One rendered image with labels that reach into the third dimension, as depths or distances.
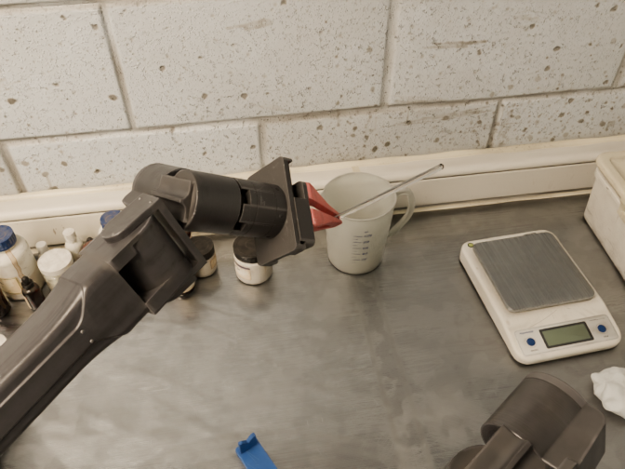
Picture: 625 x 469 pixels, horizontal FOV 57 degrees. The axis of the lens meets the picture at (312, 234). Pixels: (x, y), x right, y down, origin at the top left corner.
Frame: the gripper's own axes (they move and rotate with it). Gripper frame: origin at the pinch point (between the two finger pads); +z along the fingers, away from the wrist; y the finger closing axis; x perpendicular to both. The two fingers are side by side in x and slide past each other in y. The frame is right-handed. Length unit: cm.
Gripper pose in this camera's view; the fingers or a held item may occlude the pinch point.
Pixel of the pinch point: (332, 220)
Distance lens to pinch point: 66.4
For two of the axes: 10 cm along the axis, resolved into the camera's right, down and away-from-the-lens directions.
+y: 1.5, 9.5, -2.9
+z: 7.4, 0.8, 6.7
